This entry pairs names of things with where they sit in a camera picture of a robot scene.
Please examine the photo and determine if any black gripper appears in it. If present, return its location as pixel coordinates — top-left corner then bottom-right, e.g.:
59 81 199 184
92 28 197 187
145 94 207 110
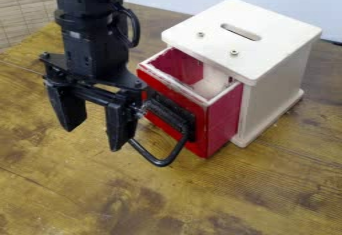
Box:
40 22 146 151

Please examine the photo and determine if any black metal drawer handle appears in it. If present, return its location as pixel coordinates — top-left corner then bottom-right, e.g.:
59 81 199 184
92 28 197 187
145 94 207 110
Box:
129 92 195 167

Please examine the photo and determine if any red drawer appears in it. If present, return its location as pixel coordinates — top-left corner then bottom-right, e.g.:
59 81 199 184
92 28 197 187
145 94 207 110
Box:
137 47 243 158

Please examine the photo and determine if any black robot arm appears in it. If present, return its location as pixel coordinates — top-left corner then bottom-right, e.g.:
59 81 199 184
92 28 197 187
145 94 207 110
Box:
40 0 146 151

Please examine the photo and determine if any white wooden box cabinet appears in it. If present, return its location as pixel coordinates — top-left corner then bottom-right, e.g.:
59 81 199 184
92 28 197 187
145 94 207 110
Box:
162 0 322 147

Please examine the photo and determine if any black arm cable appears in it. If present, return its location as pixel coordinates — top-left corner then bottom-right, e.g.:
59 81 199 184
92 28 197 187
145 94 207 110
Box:
112 3 142 49

